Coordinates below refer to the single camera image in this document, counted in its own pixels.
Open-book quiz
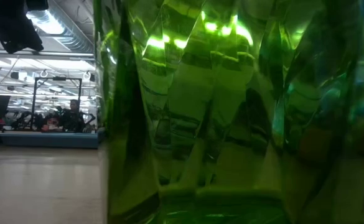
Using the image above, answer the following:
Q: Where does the person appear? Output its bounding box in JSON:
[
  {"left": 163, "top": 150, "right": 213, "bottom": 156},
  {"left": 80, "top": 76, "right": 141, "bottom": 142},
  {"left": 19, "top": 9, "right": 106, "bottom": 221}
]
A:
[{"left": 58, "top": 98, "right": 86, "bottom": 133}]

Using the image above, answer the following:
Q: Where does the black robot rig frame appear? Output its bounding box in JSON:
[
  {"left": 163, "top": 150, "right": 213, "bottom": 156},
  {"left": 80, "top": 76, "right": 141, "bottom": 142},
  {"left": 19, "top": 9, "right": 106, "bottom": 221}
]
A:
[{"left": 30, "top": 77, "right": 83, "bottom": 131}]

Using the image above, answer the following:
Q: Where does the green faceted plastic cup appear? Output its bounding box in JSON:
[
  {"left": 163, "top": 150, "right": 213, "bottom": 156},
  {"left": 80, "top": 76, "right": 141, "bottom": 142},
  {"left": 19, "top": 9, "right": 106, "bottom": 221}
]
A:
[{"left": 93, "top": 0, "right": 364, "bottom": 224}]

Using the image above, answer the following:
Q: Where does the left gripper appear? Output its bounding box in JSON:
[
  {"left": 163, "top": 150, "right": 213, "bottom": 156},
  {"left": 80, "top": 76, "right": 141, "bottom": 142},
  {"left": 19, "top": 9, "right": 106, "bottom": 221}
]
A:
[{"left": 0, "top": 0, "right": 44, "bottom": 54}]

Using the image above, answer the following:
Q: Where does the light blue plastic tray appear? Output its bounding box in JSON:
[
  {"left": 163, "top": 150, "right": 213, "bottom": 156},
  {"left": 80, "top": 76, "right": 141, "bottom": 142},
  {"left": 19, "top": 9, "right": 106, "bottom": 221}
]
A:
[{"left": 0, "top": 130, "right": 105, "bottom": 149}]

